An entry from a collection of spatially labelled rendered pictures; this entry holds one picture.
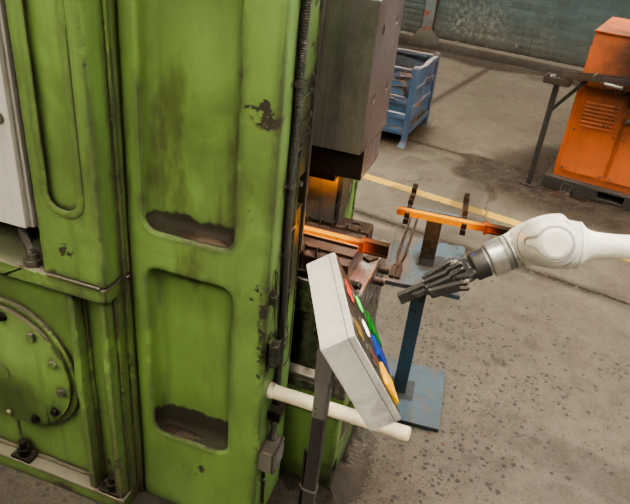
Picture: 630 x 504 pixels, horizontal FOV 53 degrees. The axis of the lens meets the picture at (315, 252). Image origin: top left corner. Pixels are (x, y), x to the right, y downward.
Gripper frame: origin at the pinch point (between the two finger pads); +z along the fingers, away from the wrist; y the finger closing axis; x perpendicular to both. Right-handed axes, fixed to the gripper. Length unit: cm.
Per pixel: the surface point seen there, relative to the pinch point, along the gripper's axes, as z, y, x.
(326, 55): -5, 36, 54
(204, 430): 84, 27, -39
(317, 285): 19.3, -4.4, 16.5
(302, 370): 47, 39, -42
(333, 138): 2.5, 34.0, 33.1
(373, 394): 16.1, -27.0, -0.8
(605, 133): -177, 312, -171
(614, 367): -74, 101, -173
